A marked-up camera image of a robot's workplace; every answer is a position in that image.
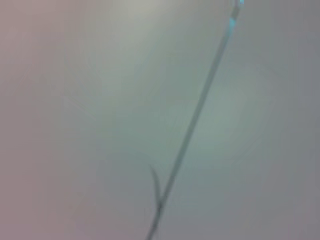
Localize cyan tape strip on seam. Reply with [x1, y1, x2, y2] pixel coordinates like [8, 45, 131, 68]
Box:
[228, 0, 245, 32]

